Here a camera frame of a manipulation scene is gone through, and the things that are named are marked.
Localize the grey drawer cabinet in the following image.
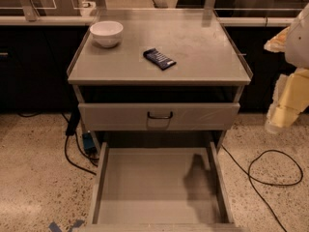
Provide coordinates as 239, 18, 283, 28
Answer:
69, 9, 252, 147

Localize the black floor cable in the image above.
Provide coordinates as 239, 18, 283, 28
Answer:
61, 112, 100, 176
221, 144, 304, 232

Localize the black floor cable left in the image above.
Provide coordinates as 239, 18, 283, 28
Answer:
61, 112, 100, 176

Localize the black floor cable right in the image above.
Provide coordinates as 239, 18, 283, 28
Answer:
221, 144, 304, 232

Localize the white ceramic bowl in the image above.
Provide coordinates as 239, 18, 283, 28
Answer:
90, 21, 124, 48

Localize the blue power adapter box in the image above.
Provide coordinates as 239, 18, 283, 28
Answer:
82, 132, 97, 154

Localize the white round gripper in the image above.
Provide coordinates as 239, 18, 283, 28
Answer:
264, 4, 309, 134

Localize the dark blue snack bar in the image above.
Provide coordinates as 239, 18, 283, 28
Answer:
143, 48, 177, 71

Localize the open grey lower drawer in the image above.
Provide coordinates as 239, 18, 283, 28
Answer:
74, 144, 250, 232

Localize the closed grey upper drawer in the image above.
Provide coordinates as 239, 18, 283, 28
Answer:
78, 102, 239, 131

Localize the black drawer handle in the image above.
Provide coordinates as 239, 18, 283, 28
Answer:
147, 111, 174, 120

